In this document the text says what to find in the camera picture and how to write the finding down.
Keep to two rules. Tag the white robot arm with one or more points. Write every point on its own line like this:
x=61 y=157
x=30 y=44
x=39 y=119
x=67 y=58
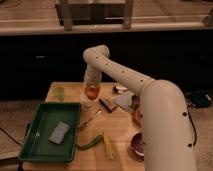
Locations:
x=166 y=131

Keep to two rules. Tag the green chili pepper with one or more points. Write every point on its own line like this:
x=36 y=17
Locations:
x=92 y=143

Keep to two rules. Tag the black rectangular block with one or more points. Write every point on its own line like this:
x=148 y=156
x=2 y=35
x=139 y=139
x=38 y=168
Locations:
x=108 y=104

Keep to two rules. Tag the wooden chair frame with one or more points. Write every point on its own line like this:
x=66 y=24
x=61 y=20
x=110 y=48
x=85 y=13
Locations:
x=72 y=13

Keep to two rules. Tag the orange bowl with food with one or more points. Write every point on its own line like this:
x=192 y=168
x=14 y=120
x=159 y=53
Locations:
x=137 y=117

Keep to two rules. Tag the grey sponge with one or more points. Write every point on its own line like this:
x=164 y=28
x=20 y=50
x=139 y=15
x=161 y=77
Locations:
x=59 y=132

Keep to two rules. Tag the metal spoon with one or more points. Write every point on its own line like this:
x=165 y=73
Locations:
x=86 y=123

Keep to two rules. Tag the small green cup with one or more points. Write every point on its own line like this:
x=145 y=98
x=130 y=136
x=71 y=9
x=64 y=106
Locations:
x=59 y=93

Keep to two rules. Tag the yellow corn cob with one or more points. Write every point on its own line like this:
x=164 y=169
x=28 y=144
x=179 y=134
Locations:
x=108 y=147

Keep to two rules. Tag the white paper cup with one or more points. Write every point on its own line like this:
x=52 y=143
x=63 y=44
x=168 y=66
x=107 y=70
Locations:
x=87 y=101

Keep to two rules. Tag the white black small object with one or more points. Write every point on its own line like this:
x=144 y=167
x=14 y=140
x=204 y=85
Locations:
x=119 y=89

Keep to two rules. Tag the dark purple bowl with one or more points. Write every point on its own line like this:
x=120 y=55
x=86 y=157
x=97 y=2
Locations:
x=137 y=146

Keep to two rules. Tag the dark teal bag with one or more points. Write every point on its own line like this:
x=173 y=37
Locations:
x=200 y=99

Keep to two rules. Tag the red apple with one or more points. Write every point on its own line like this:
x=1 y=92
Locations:
x=92 y=93

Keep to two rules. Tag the grey folded cloth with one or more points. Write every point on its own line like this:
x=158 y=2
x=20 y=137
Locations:
x=124 y=100

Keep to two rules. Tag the small metal cup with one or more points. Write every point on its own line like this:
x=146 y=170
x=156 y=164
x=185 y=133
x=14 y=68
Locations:
x=135 y=101

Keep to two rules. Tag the green plastic tray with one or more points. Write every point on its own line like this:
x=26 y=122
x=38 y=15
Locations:
x=37 y=147

